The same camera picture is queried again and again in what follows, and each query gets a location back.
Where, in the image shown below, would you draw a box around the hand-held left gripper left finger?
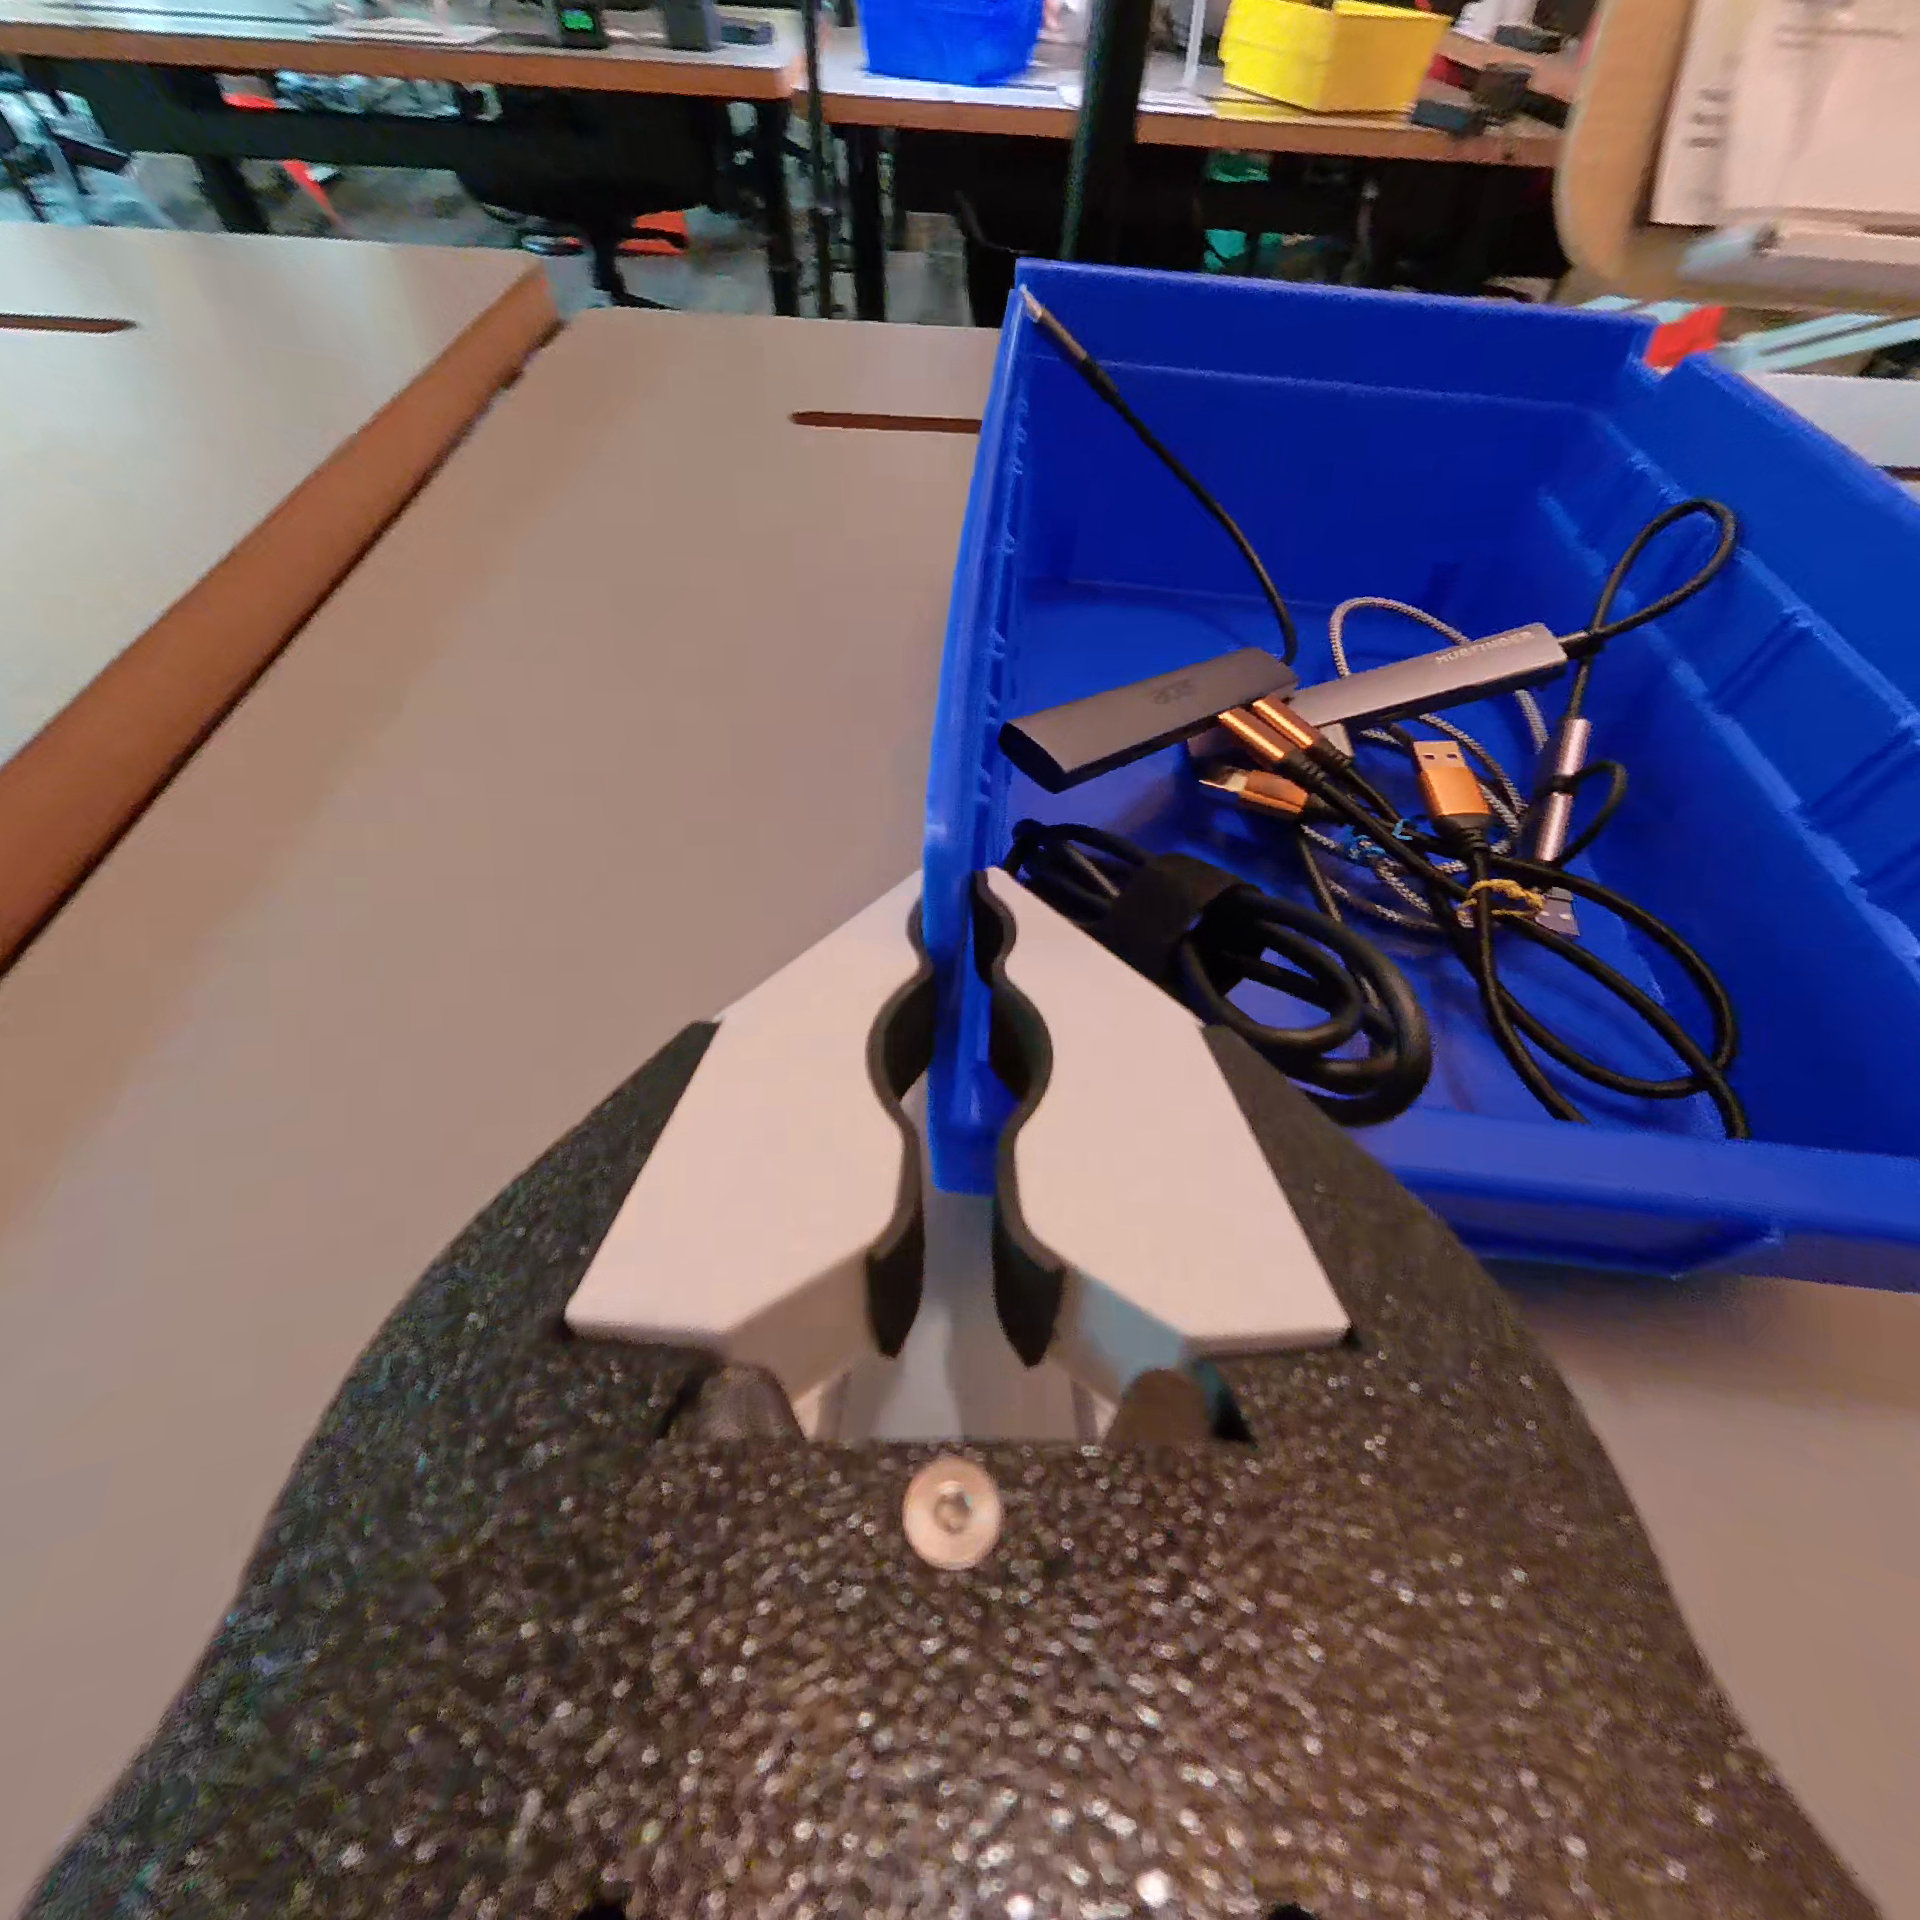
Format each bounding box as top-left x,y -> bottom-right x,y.
564,871 -> 932,1447

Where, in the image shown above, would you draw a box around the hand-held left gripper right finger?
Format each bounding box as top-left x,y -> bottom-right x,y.
971,866 -> 1356,1453

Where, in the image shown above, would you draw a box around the black cable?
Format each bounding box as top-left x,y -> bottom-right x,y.
993,818 -> 1438,1131

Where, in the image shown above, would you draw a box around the orange plug cable blue tie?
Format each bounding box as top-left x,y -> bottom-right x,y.
1195,703 -> 1591,1129

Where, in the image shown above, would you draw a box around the dark grey usb hub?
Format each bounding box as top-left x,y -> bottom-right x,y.
997,288 -> 1304,794

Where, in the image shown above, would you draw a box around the orange plug cable yellow tie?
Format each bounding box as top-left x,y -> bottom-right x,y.
1218,697 -> 1754,1143

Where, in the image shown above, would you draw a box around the silver usb hub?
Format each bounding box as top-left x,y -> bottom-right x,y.
1286,498 -> 1742,871

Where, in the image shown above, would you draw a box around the blue plastic bin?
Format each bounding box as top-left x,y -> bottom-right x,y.
918,259 -> 1920,1297

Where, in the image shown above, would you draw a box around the black pole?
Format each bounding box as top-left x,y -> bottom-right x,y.
1055,0 -> 1160,270

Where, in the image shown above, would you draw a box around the wooden document stand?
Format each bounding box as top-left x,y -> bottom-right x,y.
1554,0 -> 1920,320

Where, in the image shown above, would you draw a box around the yellow bin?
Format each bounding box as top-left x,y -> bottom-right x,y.
1213,0 -> 1457,119

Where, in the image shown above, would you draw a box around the small blue bin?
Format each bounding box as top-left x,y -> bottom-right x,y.
858,0 -> 1048,90

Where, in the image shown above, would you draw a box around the white instruction sheet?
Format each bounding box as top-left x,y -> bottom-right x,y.
1650,0 -> 1920,228

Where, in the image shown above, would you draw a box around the grey braided cable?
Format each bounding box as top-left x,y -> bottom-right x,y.
1324,597 -> 1590,944

